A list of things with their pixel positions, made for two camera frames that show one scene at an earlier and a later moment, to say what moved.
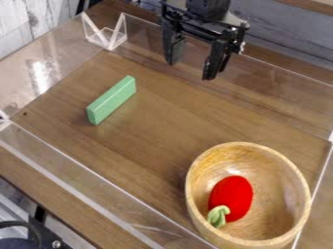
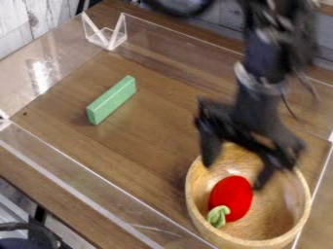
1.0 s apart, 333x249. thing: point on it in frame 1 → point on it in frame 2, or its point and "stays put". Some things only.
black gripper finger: (215, 60) → (271, 164)
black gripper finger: (172, 41) → (211, 141)
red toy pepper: (228, 200) stays put
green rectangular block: (111, 99) stays put
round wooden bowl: (281, 199) stays put
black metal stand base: (50, 239) stays put
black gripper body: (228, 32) → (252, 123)
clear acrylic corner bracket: (107, 38) stays put
